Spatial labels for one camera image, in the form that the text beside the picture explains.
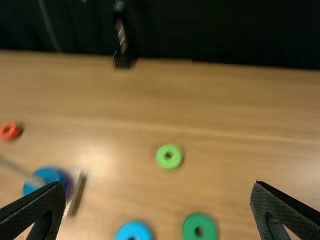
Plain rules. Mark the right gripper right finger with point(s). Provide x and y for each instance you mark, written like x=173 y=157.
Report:
x=287 y=212

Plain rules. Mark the black clamp stand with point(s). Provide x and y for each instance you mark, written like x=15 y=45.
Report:
x=122 y=58

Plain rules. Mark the wooden peg base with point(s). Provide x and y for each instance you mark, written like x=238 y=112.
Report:
x=77 y=192

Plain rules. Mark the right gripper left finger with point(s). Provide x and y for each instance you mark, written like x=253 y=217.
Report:
x=30 y=215

